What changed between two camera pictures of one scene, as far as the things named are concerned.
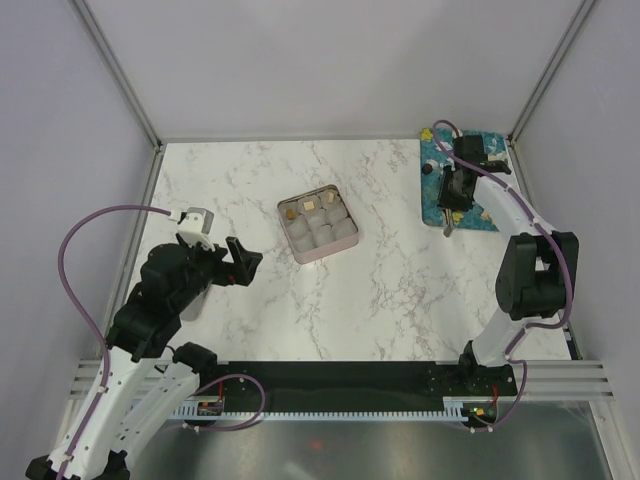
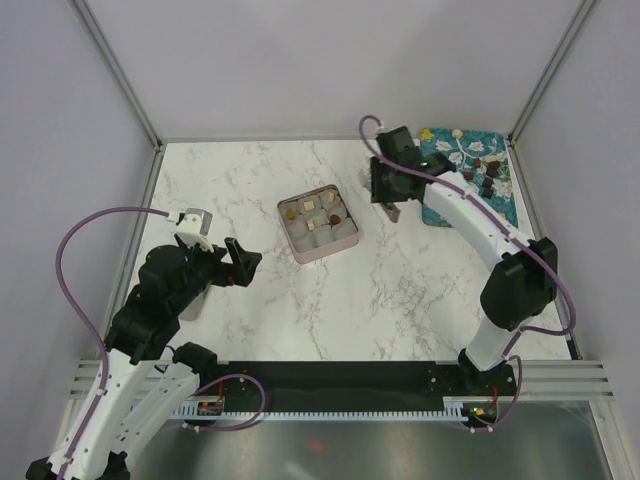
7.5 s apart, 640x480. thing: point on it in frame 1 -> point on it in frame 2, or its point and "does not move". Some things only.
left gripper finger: (239, 255) does not move
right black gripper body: (449, 197) -> (384, 189)
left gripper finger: (247, 267) does not move
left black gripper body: (214, 268) does not move
